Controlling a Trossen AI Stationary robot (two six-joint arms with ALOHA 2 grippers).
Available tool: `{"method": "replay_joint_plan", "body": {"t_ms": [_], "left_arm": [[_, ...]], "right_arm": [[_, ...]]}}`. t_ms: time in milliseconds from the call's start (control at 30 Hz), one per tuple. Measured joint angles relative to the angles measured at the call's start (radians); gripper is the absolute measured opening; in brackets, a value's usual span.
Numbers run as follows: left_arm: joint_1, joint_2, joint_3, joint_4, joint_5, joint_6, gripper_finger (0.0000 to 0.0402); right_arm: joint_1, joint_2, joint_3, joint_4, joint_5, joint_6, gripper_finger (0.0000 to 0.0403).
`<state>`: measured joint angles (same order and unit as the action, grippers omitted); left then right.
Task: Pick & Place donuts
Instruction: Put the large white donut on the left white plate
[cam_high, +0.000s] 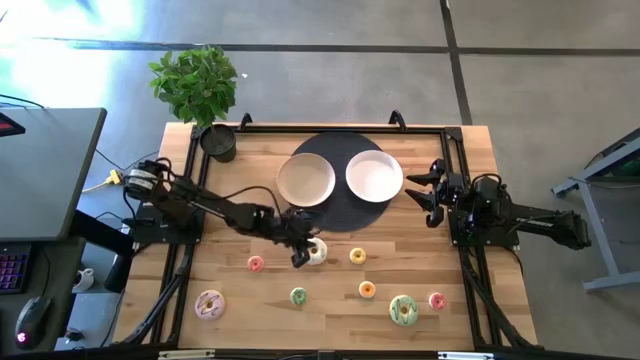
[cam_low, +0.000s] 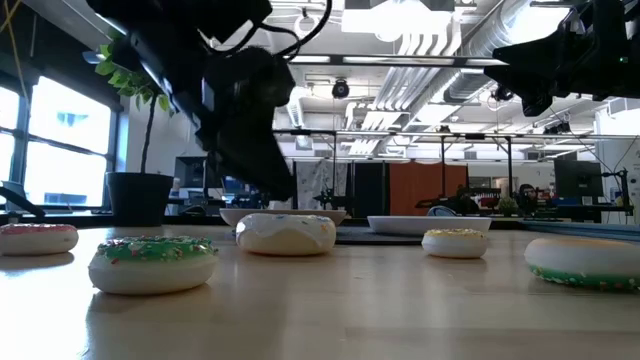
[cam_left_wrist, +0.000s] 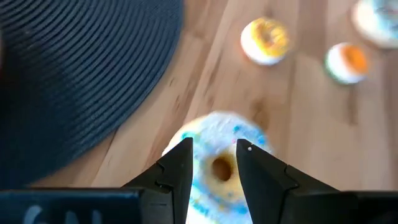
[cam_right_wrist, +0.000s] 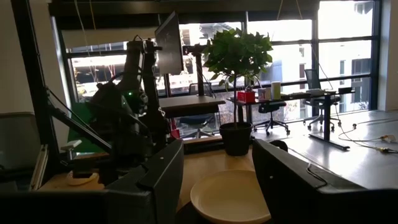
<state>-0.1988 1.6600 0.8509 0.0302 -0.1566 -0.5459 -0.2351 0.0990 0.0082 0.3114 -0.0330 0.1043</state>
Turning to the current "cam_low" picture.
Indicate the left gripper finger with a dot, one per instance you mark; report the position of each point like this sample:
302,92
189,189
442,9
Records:
272,165
220,150

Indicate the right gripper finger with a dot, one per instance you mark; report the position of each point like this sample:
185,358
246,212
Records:
525,67
538,105

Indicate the large white icing donut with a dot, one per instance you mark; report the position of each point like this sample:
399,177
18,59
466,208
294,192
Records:
285,240

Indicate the small green sprinkle donut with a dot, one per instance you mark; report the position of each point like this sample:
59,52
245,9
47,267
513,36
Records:
150,272

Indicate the small yellow icing donut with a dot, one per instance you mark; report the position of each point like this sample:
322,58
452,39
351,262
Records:
454,246

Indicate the small pink icing donut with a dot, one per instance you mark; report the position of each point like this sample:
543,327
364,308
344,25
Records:
35,242

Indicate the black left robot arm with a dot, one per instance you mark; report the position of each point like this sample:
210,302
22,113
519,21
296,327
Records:
175,15

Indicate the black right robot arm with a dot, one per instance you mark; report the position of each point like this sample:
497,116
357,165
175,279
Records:
631,75

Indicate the black computer monitor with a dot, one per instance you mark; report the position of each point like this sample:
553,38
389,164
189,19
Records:
577,177
189,172

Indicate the white patterned curtain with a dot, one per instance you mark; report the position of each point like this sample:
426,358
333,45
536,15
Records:
315,180

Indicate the beige round plate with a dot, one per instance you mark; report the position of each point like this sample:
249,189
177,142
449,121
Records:
227,215

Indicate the person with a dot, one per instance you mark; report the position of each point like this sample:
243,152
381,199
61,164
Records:
462,202
527,197

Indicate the black overhead beam with lights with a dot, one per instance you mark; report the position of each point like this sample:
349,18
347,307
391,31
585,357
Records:
335,59

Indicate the black plant pot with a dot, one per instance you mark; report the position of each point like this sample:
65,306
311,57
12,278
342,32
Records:
139,200

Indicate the black partition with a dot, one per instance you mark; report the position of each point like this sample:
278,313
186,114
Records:
370,187

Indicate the small green background plant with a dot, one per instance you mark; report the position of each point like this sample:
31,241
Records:
508,206

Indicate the green leafy plant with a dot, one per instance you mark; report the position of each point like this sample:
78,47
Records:
125,82

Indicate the black round mat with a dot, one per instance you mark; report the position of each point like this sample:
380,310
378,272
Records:
375,236

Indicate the white ceiling light panel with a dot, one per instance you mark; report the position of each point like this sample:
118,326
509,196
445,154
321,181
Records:
395,22

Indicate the white round plate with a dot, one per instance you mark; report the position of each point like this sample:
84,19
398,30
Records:
400,225

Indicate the orange partition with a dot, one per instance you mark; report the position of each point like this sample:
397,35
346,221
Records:
415,185

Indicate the large window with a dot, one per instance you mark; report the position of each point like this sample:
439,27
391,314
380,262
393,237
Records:
65,125

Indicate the black slanted bar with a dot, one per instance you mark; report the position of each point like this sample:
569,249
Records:
22,202

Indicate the black overhead camera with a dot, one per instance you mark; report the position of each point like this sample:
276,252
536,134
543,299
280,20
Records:
340,89

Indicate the black background rig frame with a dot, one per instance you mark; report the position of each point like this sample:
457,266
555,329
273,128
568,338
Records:
443,170

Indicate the black table frame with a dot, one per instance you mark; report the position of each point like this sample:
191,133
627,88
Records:
75,220

